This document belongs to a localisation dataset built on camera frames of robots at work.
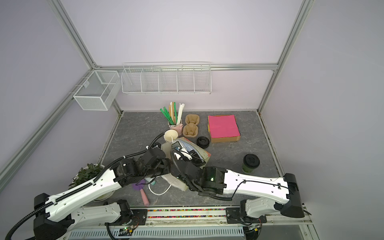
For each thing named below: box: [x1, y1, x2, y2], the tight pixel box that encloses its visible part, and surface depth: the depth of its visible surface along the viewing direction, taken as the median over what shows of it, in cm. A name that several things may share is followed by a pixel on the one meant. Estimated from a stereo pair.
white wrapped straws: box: [176, 103, 185, 126], surface depth 101 cm
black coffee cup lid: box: [243, 153, 260, 169], surface depth 82 cm
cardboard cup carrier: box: [182, 114, 200, 138], surface depth 107 cm
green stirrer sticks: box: [160, 102, 178, 125], surface depth 101 cm
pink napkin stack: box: [208, 114, 241, 139], surface depth 107 cm
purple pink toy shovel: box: [132, 179, 150, 207], surface depth 80 cm
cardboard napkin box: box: [207, 114, 241, 143], surface depth 105 cm
